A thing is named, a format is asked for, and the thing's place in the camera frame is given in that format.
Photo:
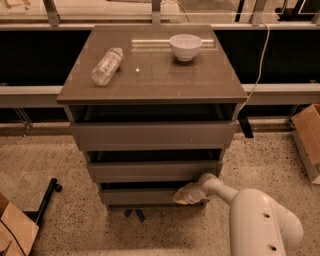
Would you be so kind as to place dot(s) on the grey bottom drawer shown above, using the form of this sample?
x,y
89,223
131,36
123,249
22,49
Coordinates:
x,y
140,194

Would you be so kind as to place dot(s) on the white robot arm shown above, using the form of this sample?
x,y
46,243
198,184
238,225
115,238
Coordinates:
x,y
258,225

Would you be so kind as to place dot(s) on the clear plastic water bottle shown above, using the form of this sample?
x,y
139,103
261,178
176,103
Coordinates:
x,y
107,66

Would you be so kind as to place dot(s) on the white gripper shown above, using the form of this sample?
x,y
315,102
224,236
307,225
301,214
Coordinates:
x,y
192,194

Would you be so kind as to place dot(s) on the white ceramic bowl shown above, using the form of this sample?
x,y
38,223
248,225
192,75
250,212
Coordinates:
x,y
185,46

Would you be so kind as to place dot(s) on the grey middle drawer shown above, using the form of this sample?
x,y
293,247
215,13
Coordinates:
x,y
152,171

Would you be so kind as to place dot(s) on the metal railing frame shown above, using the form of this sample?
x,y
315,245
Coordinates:
x,y
273,45

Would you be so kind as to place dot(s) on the cardboard box at right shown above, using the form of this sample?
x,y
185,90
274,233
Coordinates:
x,y
307,138

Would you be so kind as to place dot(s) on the grey top drawer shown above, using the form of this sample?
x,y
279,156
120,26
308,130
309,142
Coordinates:
x,y
152,136

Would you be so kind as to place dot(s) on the black wheeled stand leg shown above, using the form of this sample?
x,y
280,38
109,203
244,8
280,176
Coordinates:
x,y
37,215

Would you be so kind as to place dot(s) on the grey drawer cabinet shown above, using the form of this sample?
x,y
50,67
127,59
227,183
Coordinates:
x,y
152,86

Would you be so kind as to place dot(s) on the grey drawer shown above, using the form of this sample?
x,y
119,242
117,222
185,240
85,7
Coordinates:
x,y
152,136
140,194
152,171

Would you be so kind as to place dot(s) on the cardboard box at left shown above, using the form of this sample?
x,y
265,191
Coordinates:
x,y
17,230

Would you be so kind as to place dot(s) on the cardboard box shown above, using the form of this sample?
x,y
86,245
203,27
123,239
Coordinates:
x,y
17,230
307,138

